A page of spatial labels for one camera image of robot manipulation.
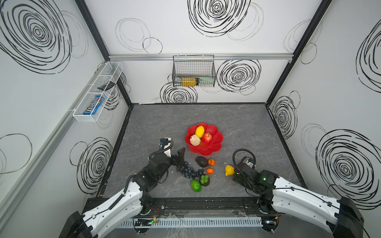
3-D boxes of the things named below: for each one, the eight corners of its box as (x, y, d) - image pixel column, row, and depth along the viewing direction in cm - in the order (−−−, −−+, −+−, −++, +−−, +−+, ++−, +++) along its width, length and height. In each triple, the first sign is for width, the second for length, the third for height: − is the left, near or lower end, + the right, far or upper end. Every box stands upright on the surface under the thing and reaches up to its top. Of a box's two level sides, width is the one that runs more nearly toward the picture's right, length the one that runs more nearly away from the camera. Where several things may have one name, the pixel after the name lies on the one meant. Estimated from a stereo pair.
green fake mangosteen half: (199, 186, 81) (200, 183, 77) (199, 178, 84) (199, 175, 80) (209, 186, 81) (209, 183, 77) (208, 178, 84) (209, 175, 80)
